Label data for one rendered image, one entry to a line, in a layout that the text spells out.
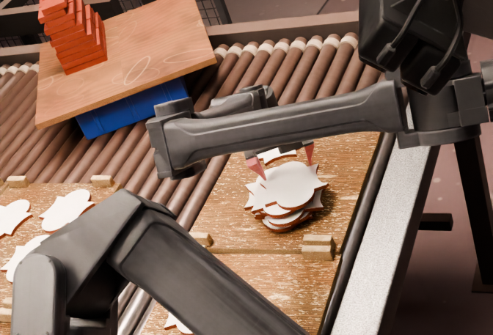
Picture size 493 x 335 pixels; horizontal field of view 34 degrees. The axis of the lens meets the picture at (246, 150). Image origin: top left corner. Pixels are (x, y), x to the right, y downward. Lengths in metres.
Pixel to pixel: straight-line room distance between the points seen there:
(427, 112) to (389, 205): 0.72
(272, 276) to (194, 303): 0.93
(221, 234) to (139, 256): 1.05
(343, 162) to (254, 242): 0.28
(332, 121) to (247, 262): 0.68
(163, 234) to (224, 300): 0.07
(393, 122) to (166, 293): 0.42
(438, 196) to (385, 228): 1.45
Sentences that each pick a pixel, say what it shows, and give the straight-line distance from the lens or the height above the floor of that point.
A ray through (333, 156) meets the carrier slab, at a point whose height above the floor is 0.94.
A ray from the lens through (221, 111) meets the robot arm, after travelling 1.28.
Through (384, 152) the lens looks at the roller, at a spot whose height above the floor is 0.91.
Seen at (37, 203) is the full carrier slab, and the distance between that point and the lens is 2.07.
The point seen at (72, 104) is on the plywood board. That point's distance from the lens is 2.19.
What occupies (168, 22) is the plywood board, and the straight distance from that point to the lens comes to 2.40.
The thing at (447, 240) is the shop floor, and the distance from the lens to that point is 2.89.
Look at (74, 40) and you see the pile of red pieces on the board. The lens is 2.31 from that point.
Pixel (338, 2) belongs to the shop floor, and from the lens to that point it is 4.54.
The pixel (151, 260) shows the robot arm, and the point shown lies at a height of 1.59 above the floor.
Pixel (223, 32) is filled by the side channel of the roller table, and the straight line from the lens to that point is 2.43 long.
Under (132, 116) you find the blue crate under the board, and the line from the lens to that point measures 2.21.
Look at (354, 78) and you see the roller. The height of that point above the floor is 0.91.
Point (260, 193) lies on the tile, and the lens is 1.67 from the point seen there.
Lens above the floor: 2.00
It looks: 34 degrees down
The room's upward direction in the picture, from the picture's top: 21 degrees counter-clockwise
